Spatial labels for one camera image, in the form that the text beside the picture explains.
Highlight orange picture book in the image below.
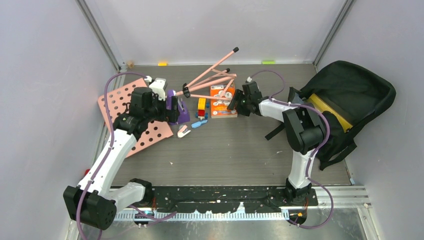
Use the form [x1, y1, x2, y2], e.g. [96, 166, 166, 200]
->
[209, 83, 238, 118]

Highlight black student backpack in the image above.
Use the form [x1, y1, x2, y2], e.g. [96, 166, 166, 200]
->
[264, 60, 397, 171]

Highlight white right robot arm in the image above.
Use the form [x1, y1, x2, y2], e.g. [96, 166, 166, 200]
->
[227, 81, 329, 205]

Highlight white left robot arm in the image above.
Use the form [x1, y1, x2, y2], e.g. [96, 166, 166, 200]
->
[63, 87, 180, 230]

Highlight purple plastic stapler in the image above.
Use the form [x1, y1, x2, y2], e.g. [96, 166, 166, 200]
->
[166, 89, 190, 126]

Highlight pink perforated stand plate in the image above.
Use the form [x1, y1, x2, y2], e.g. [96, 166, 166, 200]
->
[97, 78, 174, 157]

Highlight blue small clip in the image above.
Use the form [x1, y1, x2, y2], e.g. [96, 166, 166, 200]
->
[191, 119, 208, 129]

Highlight pink folding stand legs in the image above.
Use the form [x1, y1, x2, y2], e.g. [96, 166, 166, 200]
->
[175, 46, 239, 101]

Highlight yellow toy brick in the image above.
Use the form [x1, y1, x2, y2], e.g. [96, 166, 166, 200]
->
[197, 97, 207, 111]

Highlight small wooden block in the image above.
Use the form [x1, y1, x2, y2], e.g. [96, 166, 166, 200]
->
[126, 60, 135, 69]

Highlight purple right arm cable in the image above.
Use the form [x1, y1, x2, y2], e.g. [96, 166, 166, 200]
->
[250, 69, 335, 230]

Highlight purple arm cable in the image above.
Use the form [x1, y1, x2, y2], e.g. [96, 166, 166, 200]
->
[75, 72, 178, 240]
[250, 69, 335, 230]

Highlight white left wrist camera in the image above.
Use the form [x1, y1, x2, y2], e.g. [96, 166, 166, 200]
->
[149, 77, 167, 101]

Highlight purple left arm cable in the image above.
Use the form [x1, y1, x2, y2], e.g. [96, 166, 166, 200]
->
[75, 72, 178, 240]

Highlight aluminium slotted rail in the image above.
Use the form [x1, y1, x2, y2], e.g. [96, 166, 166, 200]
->
[113, 209, 290, 222]

